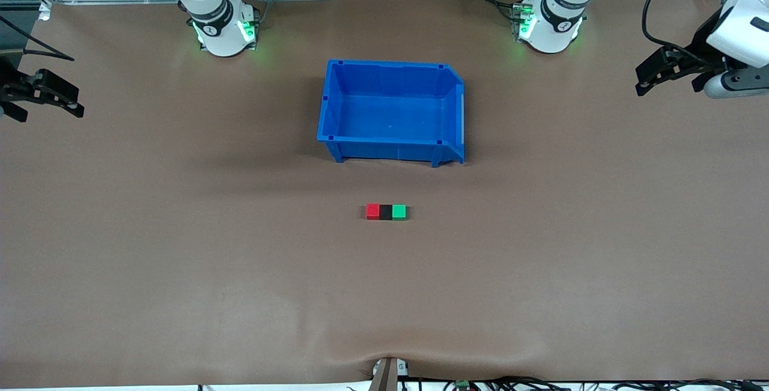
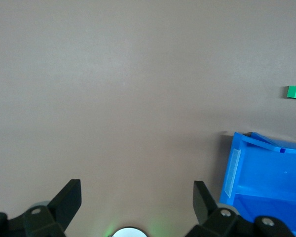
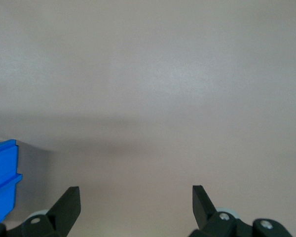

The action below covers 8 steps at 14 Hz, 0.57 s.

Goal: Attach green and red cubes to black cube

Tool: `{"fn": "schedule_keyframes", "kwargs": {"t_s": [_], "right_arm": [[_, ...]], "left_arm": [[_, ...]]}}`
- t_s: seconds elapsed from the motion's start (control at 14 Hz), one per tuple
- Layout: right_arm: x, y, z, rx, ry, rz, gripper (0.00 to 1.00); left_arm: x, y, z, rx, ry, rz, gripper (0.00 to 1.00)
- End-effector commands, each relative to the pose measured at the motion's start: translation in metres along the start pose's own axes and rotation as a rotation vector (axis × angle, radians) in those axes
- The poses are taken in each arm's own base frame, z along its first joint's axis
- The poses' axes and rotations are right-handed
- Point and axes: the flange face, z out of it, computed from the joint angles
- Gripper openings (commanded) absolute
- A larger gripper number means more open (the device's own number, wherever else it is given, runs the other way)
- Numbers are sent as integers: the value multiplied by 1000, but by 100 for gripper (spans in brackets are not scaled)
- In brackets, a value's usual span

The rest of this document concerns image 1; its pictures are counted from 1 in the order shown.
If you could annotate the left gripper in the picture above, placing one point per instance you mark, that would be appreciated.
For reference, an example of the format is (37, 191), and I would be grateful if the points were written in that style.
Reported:
(699, 48)

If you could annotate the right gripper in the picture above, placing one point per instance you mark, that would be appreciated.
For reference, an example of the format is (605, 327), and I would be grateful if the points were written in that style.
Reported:
(11, 88)

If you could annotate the green cube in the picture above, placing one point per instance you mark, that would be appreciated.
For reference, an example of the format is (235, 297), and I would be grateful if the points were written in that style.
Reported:
(399, 212)

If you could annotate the black cube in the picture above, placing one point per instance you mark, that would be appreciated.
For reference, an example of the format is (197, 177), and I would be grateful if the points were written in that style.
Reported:
(386, 212)

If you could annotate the red cube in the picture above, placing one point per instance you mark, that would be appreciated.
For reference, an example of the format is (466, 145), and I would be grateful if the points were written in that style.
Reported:
(372, 212)

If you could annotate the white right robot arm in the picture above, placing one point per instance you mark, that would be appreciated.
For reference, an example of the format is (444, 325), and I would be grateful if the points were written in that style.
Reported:
(219, 36)

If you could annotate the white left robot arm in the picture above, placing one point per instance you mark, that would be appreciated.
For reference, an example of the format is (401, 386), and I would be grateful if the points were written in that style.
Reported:
(556, 33)

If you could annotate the brown table mat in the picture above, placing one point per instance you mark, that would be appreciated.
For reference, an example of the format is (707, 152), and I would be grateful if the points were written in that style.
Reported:
(180, 295)

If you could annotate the blue plastic storage bin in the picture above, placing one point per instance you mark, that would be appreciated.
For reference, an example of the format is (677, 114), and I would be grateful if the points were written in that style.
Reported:
(390, 115)

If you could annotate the green terminal connector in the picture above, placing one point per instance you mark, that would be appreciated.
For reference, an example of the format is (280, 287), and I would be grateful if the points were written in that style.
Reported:
(462, 385)

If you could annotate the table edge clamp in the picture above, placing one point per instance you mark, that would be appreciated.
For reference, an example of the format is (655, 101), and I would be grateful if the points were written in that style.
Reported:
(384, 376)

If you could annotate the small white corner bracket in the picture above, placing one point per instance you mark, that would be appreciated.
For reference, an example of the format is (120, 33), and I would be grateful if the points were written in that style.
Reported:
(44, 14)

